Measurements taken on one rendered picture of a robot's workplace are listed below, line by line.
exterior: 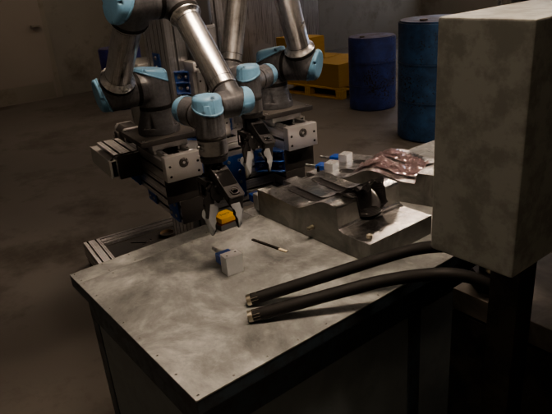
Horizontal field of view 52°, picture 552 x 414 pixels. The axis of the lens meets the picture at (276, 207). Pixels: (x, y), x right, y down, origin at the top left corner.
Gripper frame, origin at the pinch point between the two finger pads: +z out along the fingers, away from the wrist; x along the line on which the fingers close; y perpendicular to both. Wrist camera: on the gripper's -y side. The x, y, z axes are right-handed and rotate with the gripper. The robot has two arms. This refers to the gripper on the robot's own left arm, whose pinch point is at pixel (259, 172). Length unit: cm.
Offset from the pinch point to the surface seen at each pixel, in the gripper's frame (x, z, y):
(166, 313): 51, 13, -43
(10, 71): 4, 41, 740
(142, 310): 55, 13, -38
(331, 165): -30.0, 4.8, 1.2
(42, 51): -44, 20, 741
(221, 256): 30.8, 8.2, -33.4
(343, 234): -1.9, 7.2, -44.5
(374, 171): -34.2, 3.0, -17.9
